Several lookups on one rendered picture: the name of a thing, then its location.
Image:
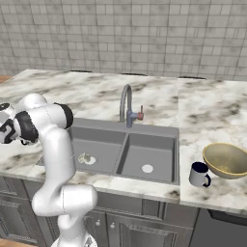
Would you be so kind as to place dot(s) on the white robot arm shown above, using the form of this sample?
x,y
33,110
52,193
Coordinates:
x,y
54,154

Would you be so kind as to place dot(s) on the grey dishwasher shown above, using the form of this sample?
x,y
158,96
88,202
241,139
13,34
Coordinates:
x,y
220,230

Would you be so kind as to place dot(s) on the grey tap with red lever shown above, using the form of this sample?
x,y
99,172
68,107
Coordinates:
x,y
128,107

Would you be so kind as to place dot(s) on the grey false drawer front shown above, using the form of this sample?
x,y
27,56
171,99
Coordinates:
x,y
128,202

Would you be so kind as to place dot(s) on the round cupboard knob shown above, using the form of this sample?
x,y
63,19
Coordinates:
x,y
97,222
112,226

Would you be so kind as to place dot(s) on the grey double sink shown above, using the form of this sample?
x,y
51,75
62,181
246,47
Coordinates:
x,y
135,151

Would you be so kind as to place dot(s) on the yellow bowl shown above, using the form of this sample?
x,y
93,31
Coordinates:
x,y
226,160

